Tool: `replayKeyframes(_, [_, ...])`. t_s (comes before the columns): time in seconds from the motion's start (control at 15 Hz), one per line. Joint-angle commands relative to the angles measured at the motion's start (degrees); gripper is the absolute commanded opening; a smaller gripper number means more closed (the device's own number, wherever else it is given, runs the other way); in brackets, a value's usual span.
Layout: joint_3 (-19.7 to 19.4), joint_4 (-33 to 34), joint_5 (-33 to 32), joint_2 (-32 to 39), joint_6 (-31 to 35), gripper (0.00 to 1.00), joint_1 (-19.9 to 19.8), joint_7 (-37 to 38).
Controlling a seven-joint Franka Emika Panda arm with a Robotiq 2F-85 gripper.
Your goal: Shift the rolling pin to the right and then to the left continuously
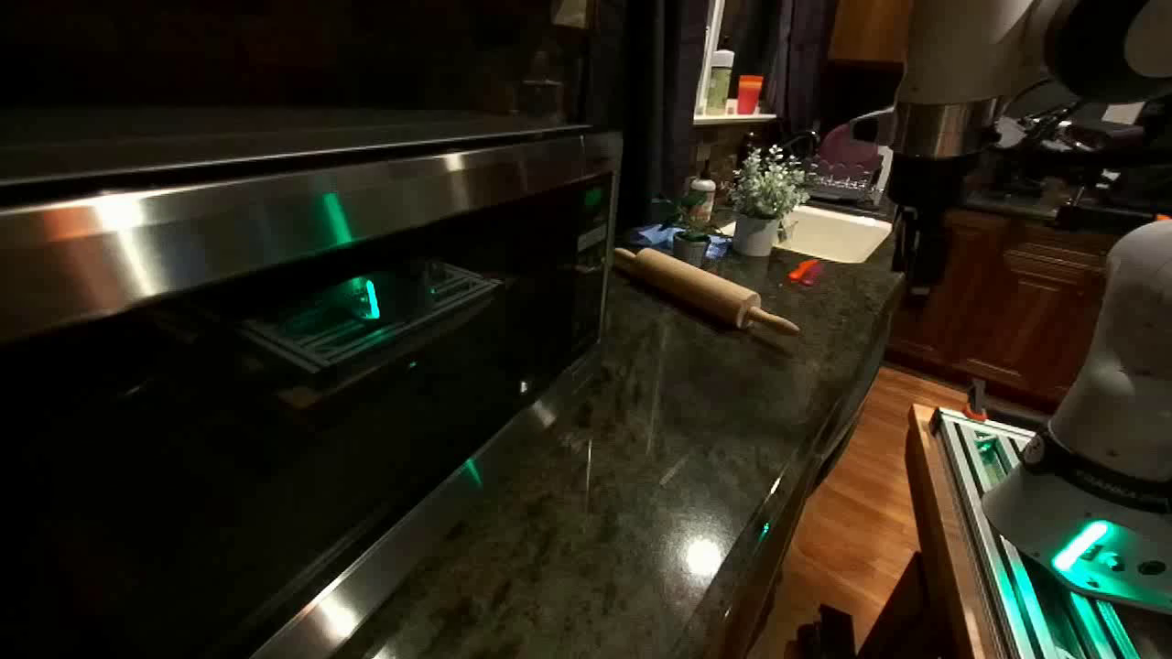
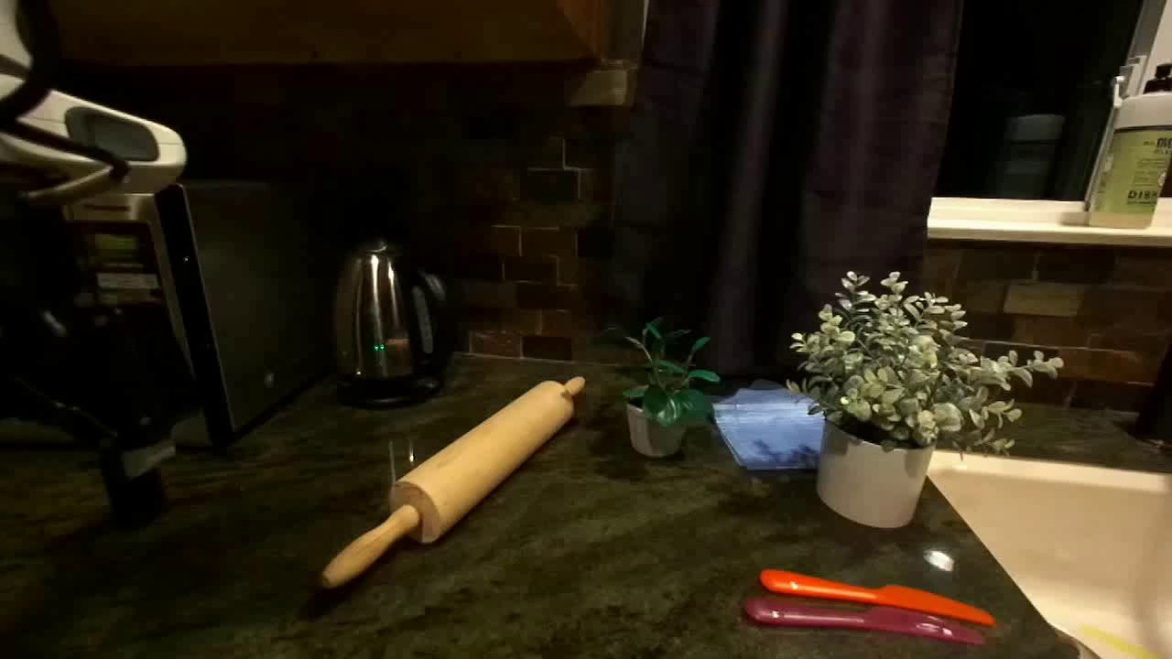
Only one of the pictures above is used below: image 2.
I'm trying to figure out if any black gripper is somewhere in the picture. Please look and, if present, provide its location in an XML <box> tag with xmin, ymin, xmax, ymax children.
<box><xmin>68</xmin><ymin>352</ymin><xmax>180</xmax><ymax>530</ymax></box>

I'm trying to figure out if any wooden rolling pin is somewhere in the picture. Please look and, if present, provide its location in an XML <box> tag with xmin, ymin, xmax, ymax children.
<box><xmin>319</xmin><ymin>373</ymin><xmax>591</xmax><ymax>591</ymax></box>

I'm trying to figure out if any black steel microwave oven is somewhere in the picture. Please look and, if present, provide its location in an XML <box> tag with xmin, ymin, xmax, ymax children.
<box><xmin>57</xmin><ymin>178</ymin><xmax>335</xmax><ymax>452</ymax></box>

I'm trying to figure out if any stainless steel electric kettle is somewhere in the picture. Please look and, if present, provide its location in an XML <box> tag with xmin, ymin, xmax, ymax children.
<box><xmin>328</xmin><ymin>238</ymin><xmax>454</xmax><ymax>411</ymax></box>

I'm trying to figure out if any small green potted plant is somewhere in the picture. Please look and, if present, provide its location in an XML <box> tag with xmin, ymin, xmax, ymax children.
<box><xmin>607</xmin><ymin>317</ymin><xmax>724</xmax><ymax>466</ymax></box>

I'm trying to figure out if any blue bowl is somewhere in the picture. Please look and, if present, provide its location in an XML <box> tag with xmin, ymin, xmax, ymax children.
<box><xmin>712</xmin><ymin>377</ymin><xmax>827</xmax><ymax>474</ymax></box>

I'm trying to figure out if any purple plastic knife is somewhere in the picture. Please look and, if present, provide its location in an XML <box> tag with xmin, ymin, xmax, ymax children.
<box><xmin>739</xmin><ymin>591</ymin><xmax>989</xmax><ymax>646</ymax></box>

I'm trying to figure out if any dark curtain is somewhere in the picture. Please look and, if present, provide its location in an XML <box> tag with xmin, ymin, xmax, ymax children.
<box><xmin>607</xmin><ymin>0</ymin><xmax>966</xmax><ymax>379</ymax></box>

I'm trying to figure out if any large plant in white pot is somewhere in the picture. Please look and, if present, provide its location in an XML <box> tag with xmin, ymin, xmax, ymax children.
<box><xmin>787</xmin><ymin>266</ymin><xmax>1066</xmax><ymax>534</ymax></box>

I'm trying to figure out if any orange plastic knife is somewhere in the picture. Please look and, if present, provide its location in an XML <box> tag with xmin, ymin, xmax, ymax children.
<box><xmin>757</xmin><ymin>567</ymin><xmax>1000</xmax><ymax>628</ymax></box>

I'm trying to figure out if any white window sill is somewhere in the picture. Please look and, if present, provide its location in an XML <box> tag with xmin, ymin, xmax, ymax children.
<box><xmin>924</xmin><ymin>195</ymin><xmax>1172</xmax><ymax>251</ymax></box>

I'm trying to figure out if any white sink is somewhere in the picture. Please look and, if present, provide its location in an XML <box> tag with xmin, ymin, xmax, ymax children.
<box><xmin>927</xmin><ymin>449</ymin><xmax>1172</xmax><ymax>659</ymax></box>

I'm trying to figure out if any green label soap bottle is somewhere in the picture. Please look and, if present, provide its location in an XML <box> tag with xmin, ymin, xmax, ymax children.
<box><xmin>1079</xmin><ymin>47</ymin><xmax>1172</xmax><ymax>229</ymax></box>

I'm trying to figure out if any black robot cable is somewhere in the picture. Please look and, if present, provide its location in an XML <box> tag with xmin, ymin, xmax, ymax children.
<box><xmin>0</xmin><ymin>0</ymin><xmax>132</xmax><ymax>177</ymax></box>

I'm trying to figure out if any wooden wall cabinet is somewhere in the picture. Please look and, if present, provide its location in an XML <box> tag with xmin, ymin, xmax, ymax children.
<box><xmin>49</xmin><ymin>0</ymin><xmax>615</xmax><ymax>65</ymax></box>

